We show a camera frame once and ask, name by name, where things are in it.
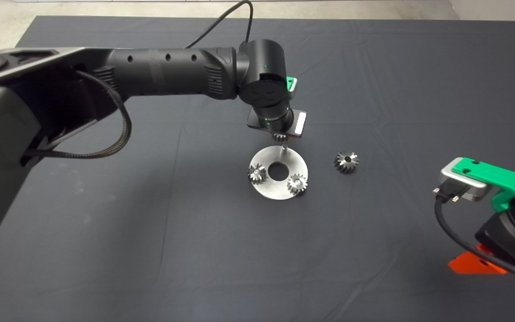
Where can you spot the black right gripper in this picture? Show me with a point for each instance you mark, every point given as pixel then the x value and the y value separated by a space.
pixel 503 237

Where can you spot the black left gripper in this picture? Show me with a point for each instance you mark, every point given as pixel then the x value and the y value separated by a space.
pixel 300 123

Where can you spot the small steel gear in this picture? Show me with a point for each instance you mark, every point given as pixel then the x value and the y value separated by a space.
pixel 257 173
pixel 297 184
pixel 279 137

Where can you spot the larger steel gear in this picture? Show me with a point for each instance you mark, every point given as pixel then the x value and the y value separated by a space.
pixel 346 162

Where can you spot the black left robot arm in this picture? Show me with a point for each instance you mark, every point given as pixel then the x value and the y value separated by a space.
pixel 172 71

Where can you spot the round metal plate with hole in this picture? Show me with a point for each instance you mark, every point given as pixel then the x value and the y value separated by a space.
pixel 275 192

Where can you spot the dark grey table cloth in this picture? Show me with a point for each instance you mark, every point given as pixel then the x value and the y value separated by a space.
pixel 373 67

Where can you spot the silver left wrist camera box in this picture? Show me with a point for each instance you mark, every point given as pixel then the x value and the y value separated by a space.
pixel 295 87

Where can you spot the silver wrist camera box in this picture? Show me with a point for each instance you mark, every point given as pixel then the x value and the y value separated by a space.
pixel 463 187
pixel 295 87

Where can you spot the green left wrist camera mount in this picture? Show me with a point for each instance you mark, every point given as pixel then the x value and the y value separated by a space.
pixel 289 83

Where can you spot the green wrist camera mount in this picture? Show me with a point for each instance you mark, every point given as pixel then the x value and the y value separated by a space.
pixel 289 83
pixel 490 174

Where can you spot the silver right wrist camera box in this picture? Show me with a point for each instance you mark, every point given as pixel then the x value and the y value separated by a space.
pixel 463 187

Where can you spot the green right wrist camera mount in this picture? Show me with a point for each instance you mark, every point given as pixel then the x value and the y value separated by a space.
pixel 490 174

